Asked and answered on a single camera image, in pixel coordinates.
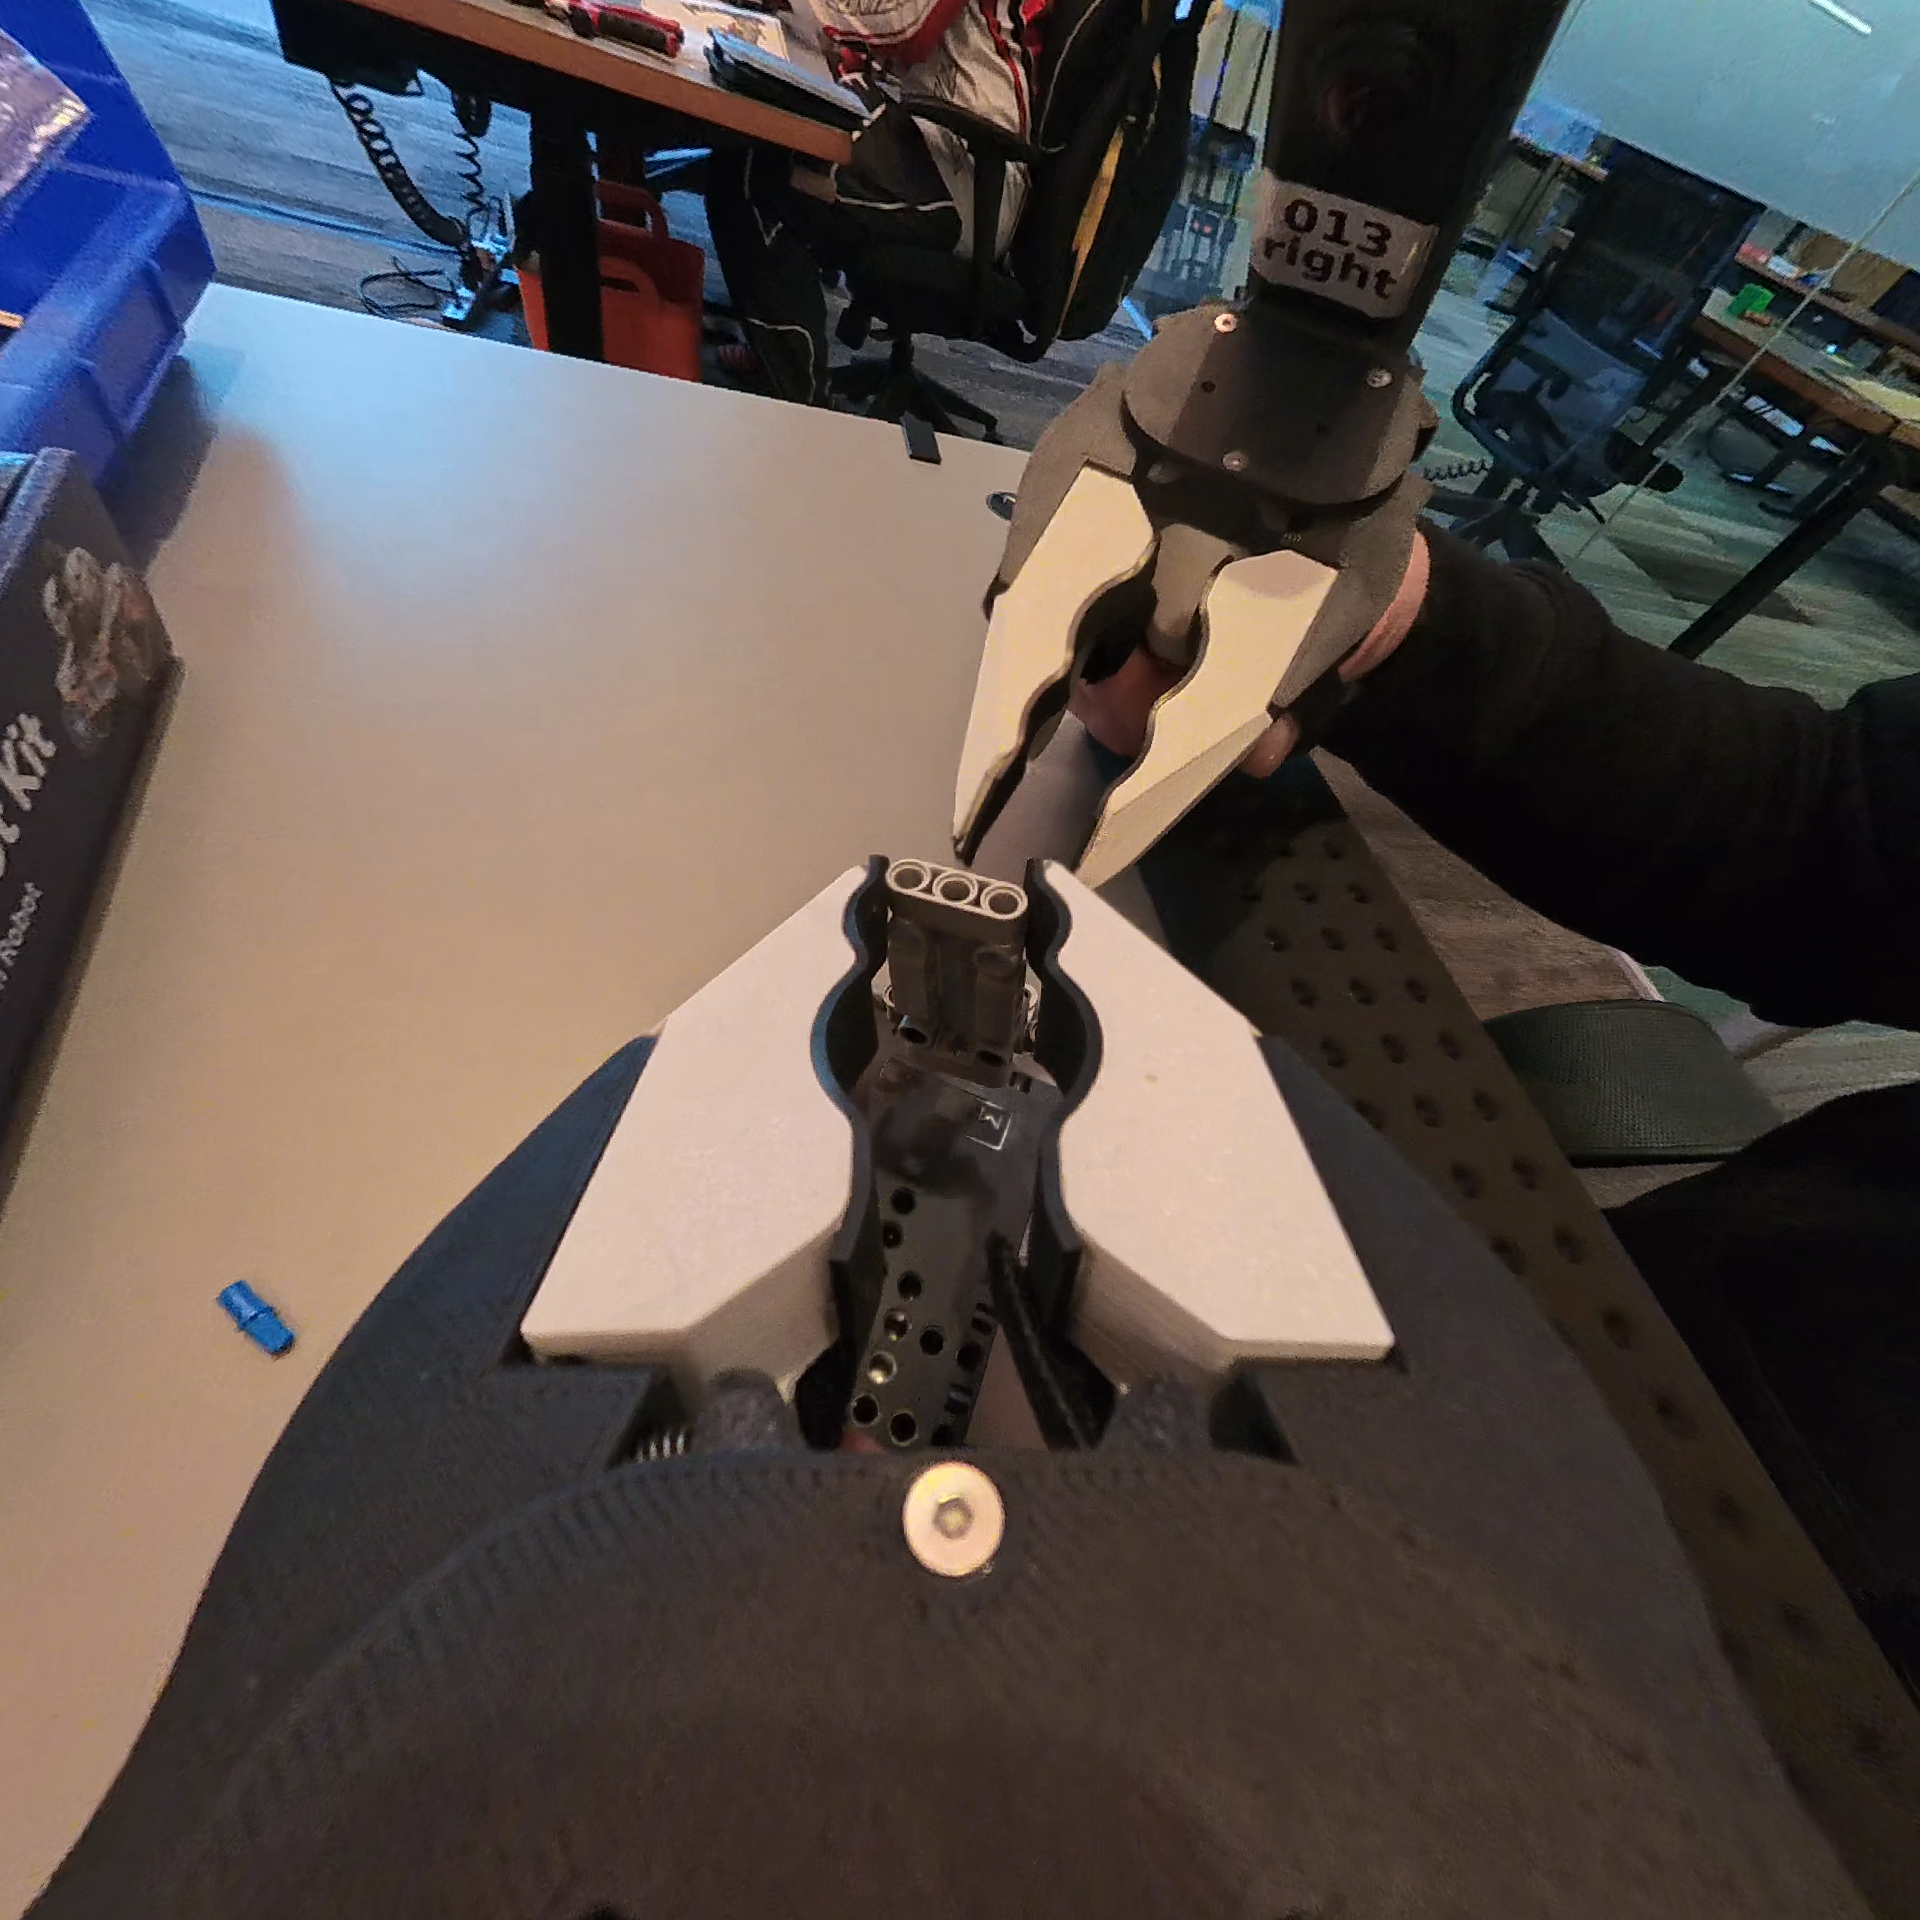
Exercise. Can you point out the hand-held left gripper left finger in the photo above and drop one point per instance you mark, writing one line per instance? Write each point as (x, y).
(691, 1200)

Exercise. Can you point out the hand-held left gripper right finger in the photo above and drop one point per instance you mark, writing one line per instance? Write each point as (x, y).
(1214, 1200)

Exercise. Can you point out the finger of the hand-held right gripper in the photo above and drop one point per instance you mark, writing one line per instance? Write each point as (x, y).
(1243, 662)
(1050, 587)

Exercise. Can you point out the black perforated hub box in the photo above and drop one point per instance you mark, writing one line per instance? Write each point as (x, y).
(931, 1200)

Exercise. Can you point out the grey panel assembly with connectors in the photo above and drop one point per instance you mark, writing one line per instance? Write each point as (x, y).
(948, 955)

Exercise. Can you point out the person's right forearm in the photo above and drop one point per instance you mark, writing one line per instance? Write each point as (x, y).
(1620, 781)

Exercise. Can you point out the person's right hand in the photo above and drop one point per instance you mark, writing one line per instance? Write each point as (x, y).
(1394, 615)

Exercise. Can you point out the black and yellow chair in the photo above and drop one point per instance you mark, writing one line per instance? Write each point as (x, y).
(1108, 181)

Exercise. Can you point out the black mesh office chair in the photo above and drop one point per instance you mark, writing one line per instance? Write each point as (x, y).
(1620, 301)

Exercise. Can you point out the dark green chair seat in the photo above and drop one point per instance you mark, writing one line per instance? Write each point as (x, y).
(1634, 1079)

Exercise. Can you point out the blue connector pin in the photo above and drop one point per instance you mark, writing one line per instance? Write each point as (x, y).
(254, 1317)

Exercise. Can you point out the orange bag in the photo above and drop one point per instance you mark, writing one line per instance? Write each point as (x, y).
(628, 285)

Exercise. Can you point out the brown-edged work desk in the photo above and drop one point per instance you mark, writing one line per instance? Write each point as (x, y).
(599, 76)

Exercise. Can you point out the dark blue robot kit box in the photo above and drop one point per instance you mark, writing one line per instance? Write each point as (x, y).
(59, 750)

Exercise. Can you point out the blue tagged parts bin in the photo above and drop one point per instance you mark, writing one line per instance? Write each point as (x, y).
(89, 301)

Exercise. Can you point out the pile of clear plastic bags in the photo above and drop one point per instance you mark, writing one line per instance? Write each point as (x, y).
(30, 105)

